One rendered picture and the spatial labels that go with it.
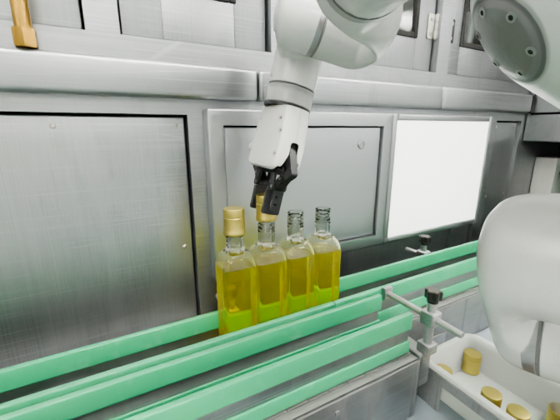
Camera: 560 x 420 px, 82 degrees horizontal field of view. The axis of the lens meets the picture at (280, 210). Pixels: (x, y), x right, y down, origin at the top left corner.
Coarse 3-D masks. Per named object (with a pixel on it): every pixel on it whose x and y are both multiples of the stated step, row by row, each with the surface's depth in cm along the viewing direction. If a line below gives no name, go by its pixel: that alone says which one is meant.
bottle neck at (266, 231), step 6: (258, 222) 54; (264, 222) 54; (270, 222) 54; (258, 228) 55; (264, 228) 54; (270, 228) 54; (258, 234) 55; (264, 234) 54; (270, 234) 54; (258, 240) 55; (264, 240) 54; (270, 240) 55
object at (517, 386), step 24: (432, 360) 66; (456, 360) 70; (504, 360) 66; (456, 384) 58; (480, 384) 67; (504, 384) 66; (528, 384) 63; (552, 384) 59; (504, 408) 61; (528, 408) 61
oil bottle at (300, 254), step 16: (288, 240) 58; (304, 240) 58; (288, 256) 56; (304, 256) 57; (288, 272) 57; (304, 272) 58; (288, 288) 57; (304, 288) 58; (288, 304) 58; (304, 304) 59
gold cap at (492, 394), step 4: (484, 388) 60; (488, 388) 60; (492, 388) 60; (480, 392) 61; (484, 392) 59; (488, 392) 59; (492, 392) 59; (496, 392) 59; (500, 392) 60; (484, 396) 59; (488, 396) 59; (492, 396) 59; (496, 396) 59; (500, 396) 59; (488, 400) 59; (492, 400) 58; (496, 400) 58; (500, 400) 58; (496, 404) 58; (500, 404) 58
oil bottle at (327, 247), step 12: (312, 240) 60; (324, 240) 59; (336, 240) 60; (324, 252) 59; (336, 252) 60; (324, 264) 59; (336, 264) 61; (324, 276) 60; (336, 276) 61; (324, 288) 61; (336, 288) 62; (324, 300) 61
